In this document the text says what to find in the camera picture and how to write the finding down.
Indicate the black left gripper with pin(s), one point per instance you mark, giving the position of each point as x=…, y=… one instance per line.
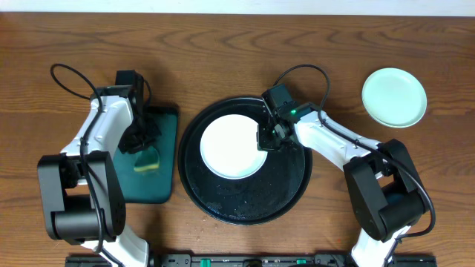
x=137, y=135

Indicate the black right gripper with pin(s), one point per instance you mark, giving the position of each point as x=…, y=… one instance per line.
x=266, y=138

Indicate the yellow green sponge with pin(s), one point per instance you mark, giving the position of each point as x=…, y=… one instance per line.
x=147, y=160

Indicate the white plate with green stain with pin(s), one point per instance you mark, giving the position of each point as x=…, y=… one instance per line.
x=229, y=147

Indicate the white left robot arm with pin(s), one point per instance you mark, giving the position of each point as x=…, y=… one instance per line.
x=82, y=200

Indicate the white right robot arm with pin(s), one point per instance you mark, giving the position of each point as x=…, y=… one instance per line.
x=386, y=193

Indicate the round black tray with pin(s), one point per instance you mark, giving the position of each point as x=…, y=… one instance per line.
x=260, y=198

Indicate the dark teal rectangular tray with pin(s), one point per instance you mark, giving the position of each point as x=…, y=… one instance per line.
x=151, y=187

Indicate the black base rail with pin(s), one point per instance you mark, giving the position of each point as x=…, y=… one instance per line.
x=331, y=260

